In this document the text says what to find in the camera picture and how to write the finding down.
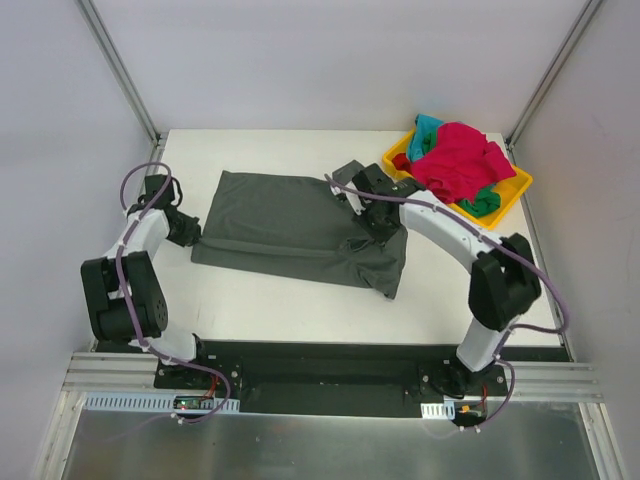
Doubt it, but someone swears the right aluminium frame post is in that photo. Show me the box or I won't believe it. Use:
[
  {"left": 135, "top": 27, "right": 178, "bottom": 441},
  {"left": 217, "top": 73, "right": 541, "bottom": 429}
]
[{"left": 505, "top": 0, "right": 606, "bottom": 151}]

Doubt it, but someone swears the green t shirt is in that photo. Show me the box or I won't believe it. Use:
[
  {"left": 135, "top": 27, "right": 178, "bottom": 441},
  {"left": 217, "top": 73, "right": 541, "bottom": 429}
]
[{"left": 457, "top": 184, "right": 501, "bottom": 218}]

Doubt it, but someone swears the aluminium front rail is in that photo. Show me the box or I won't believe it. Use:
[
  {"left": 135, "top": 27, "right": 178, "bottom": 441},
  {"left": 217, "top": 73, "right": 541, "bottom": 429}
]
[{"left": 63, "top": 352, "right": 604, "bottom": 403}]

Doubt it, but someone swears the left white cable duct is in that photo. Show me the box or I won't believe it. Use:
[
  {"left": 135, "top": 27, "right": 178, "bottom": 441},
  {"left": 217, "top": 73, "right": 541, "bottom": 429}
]
[{"left": 84, "top": 392, "right": 240, "bottom": 416}]

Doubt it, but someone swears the white cable duct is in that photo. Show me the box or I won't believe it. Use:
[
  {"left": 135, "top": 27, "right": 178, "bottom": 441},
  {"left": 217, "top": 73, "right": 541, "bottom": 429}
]
[
  {"left": 84, "top": 392, "right": 240, "bottom": 416},
  {"left": 420, "top": 400, "right": 456, "bottom": 421}
]

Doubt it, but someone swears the teal t shirt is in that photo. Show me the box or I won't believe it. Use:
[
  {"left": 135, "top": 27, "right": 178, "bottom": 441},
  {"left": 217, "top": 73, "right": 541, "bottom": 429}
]
[{"left": 406, "top": 114, "right": 444, "bottom": 162}]

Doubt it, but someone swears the right white cable duct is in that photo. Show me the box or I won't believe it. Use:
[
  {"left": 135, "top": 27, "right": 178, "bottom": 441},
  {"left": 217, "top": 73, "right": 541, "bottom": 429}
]
[{"left": 420, "top": 400, "right": 456, "bottom": 421}]

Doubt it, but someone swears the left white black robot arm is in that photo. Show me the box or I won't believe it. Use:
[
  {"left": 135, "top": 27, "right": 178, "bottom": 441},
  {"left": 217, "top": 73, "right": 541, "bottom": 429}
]
[{"left": 80, "top": 174, "right": 212, "bottom": 389}]

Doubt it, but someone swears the dark grey t shirt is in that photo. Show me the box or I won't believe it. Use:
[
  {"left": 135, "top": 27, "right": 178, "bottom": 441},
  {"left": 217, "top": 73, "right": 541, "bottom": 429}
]
[{"left": 191, "top": 171, "right": 408, "bottom": 299}]

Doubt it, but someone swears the magenta t shirt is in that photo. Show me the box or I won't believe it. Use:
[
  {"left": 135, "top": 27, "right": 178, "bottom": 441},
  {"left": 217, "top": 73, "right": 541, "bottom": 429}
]
[{"left": 410, "top": 122, "right": 516, "bottom": 204}]

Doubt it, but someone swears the yellow plastic bin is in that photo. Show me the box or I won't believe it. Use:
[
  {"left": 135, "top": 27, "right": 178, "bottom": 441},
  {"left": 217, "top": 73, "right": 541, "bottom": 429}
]
[{"left": 381, "top": 128, "right": 533, "bottom": 230}]

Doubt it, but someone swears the aluminium frame post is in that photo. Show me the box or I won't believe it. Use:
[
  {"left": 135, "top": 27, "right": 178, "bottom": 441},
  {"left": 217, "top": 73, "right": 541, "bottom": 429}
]
[
  {"left": 75, "top": 0, "right": 162, "bottom": 146},
  {"left": 505, "top": 0, "right": 606, "bottom": 151}
]

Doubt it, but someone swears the left aluminium frame post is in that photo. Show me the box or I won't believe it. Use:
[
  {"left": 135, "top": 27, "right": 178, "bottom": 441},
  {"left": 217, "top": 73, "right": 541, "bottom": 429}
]
[{"left": 75, "top": 0, "right": 162, "bottom": 146}]

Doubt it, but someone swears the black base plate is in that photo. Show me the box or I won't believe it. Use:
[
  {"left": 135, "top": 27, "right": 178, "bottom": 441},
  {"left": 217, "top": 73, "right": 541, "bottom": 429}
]
[{"left": 94, "top": 335, "right": 574, "bottom": 419}]

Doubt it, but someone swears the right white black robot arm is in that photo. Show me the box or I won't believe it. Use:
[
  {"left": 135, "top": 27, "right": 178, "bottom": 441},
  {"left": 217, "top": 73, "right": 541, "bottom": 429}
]
[{"left": 343, "top": 173, "right": 541, "bottom": 395}]

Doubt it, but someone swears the red t shirt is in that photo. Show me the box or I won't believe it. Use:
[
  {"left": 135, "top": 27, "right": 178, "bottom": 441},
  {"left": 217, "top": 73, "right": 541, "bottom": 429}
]
[{"left": 392, "top": 152, "right": 412, "bottom": 174}]

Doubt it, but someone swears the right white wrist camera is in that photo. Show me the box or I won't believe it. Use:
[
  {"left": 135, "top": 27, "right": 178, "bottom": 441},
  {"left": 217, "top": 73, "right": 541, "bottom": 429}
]
[{"left": 331, "top": 187, "right": 365, "bottom": 216}]

